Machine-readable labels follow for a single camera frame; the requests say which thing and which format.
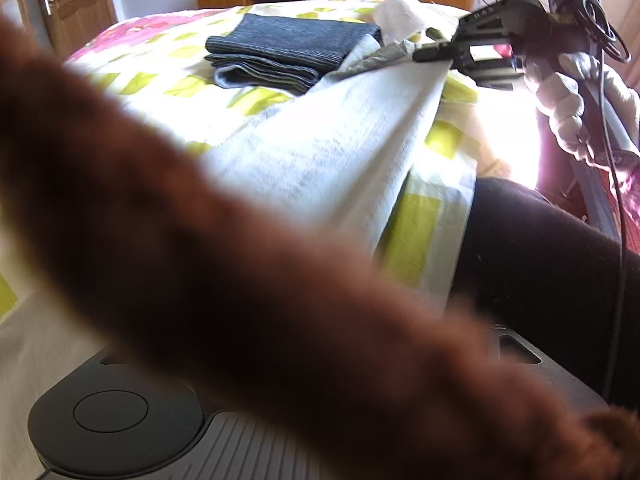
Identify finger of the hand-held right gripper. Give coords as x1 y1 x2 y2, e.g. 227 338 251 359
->
412 39 464 65

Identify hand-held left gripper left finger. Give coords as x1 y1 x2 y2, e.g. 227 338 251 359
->
82 344 132 368

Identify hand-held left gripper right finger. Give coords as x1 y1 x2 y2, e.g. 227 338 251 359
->
492 324 609 412

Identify light grey pants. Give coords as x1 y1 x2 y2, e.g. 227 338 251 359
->
197 0 463 311

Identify folded dark grey pants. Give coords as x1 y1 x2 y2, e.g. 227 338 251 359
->
205 13 384 95

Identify person's right hand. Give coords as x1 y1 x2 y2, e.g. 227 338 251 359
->
534 51 640 162

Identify person's black clothed leg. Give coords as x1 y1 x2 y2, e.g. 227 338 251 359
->
452 175 640 413

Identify brown fuzzy garment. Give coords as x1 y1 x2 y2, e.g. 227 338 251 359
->
0 10 640 480

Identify red patterned cloth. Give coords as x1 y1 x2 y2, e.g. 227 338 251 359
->
582 160 640 253

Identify wooden door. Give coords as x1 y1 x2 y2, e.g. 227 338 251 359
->
32 0 119 59

